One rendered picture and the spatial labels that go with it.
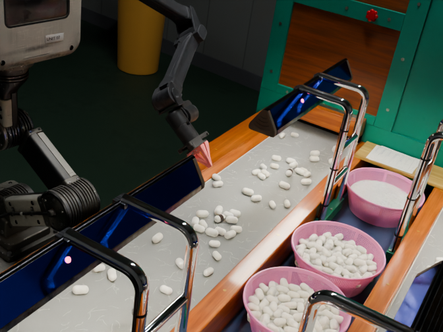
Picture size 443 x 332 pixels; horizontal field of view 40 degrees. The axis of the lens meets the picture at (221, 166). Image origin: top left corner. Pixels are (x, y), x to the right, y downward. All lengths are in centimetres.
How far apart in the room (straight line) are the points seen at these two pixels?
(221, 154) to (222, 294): 72
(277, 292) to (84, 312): 49
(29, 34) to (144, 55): 306
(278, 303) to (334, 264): 24
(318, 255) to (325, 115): 78
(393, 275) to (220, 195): 58
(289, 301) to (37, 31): 96
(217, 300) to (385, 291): 45
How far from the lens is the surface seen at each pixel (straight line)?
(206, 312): 145
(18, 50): 168
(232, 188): 195
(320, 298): 101
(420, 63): 228
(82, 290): 149
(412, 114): 233
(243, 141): 221
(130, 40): 467
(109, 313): 146
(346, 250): 178
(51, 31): 173
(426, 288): 112
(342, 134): 179
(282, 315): 152
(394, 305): 166
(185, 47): 208
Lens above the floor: 174
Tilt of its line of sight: 29 degrees down
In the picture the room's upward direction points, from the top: 9 degrees clockwise
